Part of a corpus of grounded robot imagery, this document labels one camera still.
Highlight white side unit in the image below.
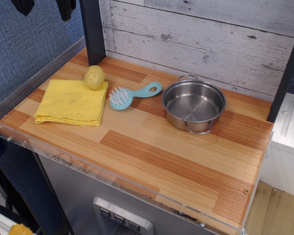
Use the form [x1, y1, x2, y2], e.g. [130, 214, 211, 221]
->
[260, 93, 294, 195]

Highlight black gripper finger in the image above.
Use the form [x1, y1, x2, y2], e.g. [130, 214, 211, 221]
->
[11, 0, 35, 16]
[56, 0, 76, 22]

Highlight black left upright post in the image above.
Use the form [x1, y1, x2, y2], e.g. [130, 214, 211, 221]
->
[79, 0, 106, 66]

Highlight clear acrylic edge guard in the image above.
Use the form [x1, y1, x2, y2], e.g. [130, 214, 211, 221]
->
[0, 39, 273, 235]

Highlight black right upright post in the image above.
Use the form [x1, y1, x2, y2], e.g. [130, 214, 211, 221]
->
[267, 47, 294, 123]

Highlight light blue scrub brush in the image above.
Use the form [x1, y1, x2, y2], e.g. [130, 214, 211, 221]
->
[108, 82, 162, 111]

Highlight silver button control panel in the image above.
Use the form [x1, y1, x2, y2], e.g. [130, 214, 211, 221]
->
[93, 196, 154, 235]

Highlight small metal pan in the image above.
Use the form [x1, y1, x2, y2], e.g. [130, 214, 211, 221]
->
[162, 74, 226, 134]

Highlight yellow object bottom left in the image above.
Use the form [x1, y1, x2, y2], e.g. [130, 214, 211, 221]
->
[8, 224, 34, 235]

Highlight yellow toy potato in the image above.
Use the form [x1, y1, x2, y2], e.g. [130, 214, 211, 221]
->
[84, 65, 105, 90]

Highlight stainless steel cabinet front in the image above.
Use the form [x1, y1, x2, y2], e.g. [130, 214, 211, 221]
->
[37, 153, 219, 235]

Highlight black upright post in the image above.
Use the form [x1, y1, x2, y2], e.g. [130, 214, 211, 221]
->
[267, 47, 294, 123]
[79, 0, 106, 66]

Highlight yellow folded cloth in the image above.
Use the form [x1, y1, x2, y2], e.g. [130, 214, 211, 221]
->
[34, 79, 108, 126]

